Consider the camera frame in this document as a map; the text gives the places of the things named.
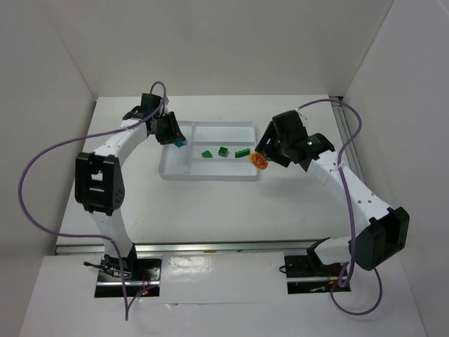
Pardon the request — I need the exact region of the teal frog lego piece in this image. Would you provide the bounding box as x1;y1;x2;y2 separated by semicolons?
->
173;140;187;148

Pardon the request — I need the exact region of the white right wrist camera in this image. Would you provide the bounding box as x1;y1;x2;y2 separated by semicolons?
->
296;108;309;124

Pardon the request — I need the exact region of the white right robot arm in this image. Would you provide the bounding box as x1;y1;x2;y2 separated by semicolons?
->
250;110;410;271

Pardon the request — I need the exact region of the aluminium right side rail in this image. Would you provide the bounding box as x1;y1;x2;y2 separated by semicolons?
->
330;96;363;178

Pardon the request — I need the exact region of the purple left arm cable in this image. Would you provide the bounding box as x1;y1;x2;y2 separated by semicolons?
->
17;81;169;321

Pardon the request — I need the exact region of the yellow butterfly lego piece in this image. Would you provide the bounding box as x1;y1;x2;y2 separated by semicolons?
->
248;152;269;171

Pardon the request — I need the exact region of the aluminium table edge rail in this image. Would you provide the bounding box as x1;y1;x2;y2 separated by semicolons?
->
55;240;320;255

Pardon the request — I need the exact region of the white divided plastic tray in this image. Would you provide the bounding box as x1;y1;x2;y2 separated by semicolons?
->
159;121;259;181

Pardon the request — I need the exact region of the green sloped lego brick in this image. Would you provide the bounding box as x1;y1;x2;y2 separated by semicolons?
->
201;150;213;159

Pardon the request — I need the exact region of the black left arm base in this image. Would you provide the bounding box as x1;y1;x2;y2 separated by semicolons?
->
83;256;162;298

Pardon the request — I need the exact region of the green square lego brick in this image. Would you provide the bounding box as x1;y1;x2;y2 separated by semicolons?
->
218;147;229;157

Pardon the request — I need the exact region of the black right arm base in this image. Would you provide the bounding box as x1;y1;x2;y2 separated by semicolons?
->
279;256;342;294

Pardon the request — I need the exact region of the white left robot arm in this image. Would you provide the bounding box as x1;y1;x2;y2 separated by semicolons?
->
74;93;187;270

